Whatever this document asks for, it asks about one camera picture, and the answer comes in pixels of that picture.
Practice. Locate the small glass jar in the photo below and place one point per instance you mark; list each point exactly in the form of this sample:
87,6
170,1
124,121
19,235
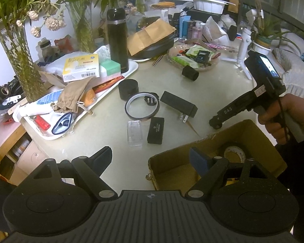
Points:
49,49

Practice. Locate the wooden side shelf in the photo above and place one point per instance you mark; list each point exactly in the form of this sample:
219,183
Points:
5,144

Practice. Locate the person's right hand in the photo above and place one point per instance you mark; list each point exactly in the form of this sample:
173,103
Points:
300,114

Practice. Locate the white gimbal tripod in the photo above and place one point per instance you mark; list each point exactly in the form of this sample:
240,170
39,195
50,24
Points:
243,48

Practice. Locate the black zip case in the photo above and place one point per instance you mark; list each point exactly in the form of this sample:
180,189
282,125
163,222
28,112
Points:
157,49

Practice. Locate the green tissue pack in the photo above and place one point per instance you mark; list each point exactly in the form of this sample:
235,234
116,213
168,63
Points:
110,68

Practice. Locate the black thermos bottle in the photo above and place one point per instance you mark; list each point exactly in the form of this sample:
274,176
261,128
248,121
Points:
117,43

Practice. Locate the brown chopsticks pair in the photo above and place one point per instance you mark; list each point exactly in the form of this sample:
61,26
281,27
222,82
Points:
157,59

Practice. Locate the clear glass plate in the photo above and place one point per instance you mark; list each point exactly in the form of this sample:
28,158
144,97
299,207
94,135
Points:
212,60

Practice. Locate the black equipment box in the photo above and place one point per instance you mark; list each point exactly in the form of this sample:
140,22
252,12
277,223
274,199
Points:
202,15

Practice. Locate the white food container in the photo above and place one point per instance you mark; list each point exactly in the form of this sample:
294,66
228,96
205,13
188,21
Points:
210,5

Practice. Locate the white tape roll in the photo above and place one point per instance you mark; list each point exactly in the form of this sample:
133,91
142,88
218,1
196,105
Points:
240,151

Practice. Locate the brown paper envelope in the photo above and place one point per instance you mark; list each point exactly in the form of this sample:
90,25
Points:
149,34

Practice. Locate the person's right forearm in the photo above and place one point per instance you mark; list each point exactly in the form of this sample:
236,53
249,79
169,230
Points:
296,167

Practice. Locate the yellow cloth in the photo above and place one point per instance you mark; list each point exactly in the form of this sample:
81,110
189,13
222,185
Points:
164,5

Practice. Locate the yellow medicine box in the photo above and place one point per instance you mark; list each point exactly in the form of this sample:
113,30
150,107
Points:
81,67

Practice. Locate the bent metal straws bundle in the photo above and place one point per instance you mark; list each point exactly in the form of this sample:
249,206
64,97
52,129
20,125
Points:
193,41

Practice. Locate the dried flower bunch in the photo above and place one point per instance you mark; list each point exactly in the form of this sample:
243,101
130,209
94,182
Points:
52,22

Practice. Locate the orange packet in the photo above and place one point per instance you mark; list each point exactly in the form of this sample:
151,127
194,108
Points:
88,97

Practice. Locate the clear plastic box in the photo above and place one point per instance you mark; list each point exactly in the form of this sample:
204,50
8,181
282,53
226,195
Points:
134,133

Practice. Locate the small black pronged mount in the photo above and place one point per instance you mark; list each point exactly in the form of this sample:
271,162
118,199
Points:
149,100

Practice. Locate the large textured glass vase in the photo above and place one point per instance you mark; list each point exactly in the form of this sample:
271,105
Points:
22,65

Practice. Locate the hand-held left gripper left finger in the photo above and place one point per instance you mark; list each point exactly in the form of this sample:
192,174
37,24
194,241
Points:
103,158

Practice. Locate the black cylindrical adapter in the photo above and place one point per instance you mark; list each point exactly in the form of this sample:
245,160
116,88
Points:
190,73

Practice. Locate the small black rectangular case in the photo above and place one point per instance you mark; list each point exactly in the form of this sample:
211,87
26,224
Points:
155,130

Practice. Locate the white plastic tray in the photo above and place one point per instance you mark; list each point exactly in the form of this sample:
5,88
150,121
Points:
130,67

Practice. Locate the red lighter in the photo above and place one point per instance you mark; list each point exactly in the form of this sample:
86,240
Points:
41,122

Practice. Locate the black round container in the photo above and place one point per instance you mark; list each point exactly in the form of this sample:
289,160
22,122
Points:
128,89

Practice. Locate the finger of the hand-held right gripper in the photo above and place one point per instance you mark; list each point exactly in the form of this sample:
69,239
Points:
229,111

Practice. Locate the potted spider plant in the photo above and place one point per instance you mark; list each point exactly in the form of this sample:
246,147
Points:
263,40

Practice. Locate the red flat box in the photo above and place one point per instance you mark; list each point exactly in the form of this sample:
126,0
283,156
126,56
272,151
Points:
109,83

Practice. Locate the white plastic bag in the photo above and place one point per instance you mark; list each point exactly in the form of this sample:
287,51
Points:
215,29

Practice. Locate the white and blue tube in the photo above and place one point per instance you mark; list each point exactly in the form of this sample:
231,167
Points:
33,108

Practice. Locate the blue oval pouch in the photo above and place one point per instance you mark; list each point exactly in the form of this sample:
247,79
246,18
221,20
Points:
62,124

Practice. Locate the black power adapter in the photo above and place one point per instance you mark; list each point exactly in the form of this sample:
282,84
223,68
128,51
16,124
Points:
177,102

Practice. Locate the pink glitter pens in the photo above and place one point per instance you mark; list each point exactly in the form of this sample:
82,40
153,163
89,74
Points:
217,46

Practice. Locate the brown cardboard box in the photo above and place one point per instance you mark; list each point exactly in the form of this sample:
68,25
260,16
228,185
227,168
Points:
177,174

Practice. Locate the window with grille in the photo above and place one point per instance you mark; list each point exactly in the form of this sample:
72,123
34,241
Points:
291,0

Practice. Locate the small black box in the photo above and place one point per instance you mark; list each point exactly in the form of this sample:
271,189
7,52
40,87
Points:
202,58

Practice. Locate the white quilted sofa cover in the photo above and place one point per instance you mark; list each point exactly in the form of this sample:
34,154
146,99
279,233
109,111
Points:
293,70

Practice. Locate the pink bottle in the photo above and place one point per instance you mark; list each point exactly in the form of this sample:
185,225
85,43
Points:
198,31

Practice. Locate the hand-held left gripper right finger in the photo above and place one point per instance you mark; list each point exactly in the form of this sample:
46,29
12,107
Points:
198,160

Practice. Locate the blue carton box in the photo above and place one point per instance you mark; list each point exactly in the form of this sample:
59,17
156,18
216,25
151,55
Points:
185,26

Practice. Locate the green wipes packet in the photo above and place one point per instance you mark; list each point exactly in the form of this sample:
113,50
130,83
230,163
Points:
193,50

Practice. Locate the green and white packet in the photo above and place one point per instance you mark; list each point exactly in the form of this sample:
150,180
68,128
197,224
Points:
183,61

